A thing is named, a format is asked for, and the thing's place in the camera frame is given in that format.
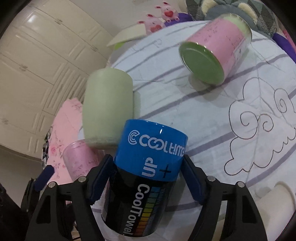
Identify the rear pink bunny plush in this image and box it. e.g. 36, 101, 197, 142
154, 1, 180, 23

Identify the pink plastic cup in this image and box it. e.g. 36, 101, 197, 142
62, 140, 105, 181

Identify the front pink bunny plush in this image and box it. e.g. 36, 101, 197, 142
137, 14, 166, 35

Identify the pink jar green lid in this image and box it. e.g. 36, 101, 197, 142
179, 13, 252, 85

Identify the cream white wardrobe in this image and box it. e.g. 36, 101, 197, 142
1, 1, 112, 158

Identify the blue black CoolTowel can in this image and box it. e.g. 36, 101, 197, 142
102, 120, 188, 237

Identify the pink bunny plush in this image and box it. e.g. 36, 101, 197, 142
154, 1, 180, 23
137, 14, 166, 35

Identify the white striped tablecloth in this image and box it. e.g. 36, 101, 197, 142
78, 20, 296, 241

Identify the grey bear plush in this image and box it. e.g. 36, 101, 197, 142
186, 0, 279, 38

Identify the pale green cup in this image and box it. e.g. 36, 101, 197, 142
82, 68, 141, 151

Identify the white paper cup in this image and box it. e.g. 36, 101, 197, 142
255, 181, 295, 240

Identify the pink embroidered quilt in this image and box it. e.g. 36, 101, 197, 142
42, 98, 82, 185

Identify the purple cushion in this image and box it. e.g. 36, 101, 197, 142
165, 13, 193, 27

